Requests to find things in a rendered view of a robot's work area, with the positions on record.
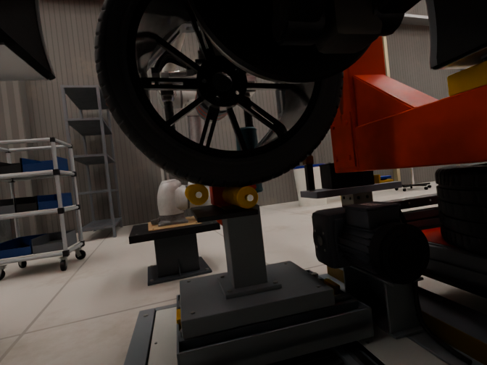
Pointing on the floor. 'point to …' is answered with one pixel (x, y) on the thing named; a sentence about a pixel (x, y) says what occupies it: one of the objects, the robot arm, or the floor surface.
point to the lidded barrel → (306, 185)
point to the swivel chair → (414, 182)
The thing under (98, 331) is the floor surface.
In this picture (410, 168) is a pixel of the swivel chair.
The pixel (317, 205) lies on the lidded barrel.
